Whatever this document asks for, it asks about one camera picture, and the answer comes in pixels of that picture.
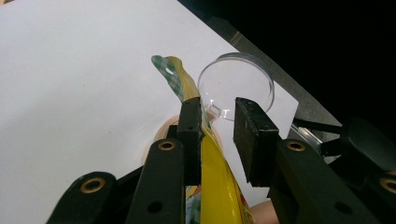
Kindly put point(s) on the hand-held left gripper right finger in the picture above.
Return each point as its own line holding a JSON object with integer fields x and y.
{"x": 299, "y": 186}

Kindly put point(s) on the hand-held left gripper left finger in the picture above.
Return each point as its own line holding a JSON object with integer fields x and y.
{"x": 163, "y": 180}

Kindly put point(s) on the yellow green spouted pouch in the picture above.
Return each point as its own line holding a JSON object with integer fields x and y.
{"x": 218, "y": 180}

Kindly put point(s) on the glass jar with hinged lid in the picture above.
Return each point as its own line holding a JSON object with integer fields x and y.
{"x": 236, "y": 77}

